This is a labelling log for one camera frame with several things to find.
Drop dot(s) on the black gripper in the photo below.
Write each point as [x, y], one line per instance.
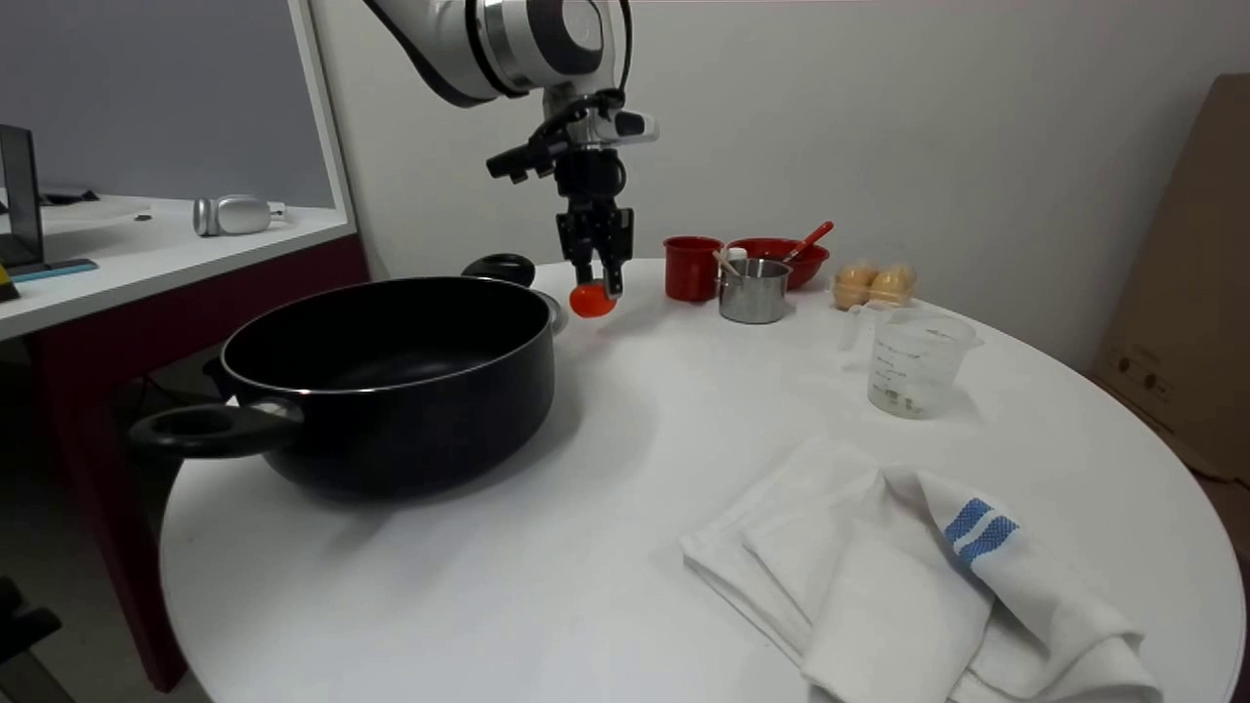
[576, 148]

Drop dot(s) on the red toy tomato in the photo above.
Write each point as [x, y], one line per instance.
[590, 300]

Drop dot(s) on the black cooking pot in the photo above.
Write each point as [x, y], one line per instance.
[381, 392]

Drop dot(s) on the white towel blue stripes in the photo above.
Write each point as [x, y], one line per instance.
[889, 585]

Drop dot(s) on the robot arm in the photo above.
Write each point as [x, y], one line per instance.
[572, 54]

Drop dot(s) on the beige toy eggs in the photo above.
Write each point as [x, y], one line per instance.
[880, 288]

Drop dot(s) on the red mug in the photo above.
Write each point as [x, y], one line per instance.
[695, 269]

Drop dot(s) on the small steel cup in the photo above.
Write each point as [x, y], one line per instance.
[753, 291]

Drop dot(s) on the clear measuring cup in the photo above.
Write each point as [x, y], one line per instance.
[915, 360]

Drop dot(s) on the silver can on desk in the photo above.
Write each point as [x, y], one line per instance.
[232, 218]

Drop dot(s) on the white side desk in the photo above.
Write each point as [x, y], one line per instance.
[156, 295]

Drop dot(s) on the grey stand on desk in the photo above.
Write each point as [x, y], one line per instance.
[21, 245]

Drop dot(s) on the cardboard box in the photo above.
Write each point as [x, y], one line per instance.
[1178, 347]

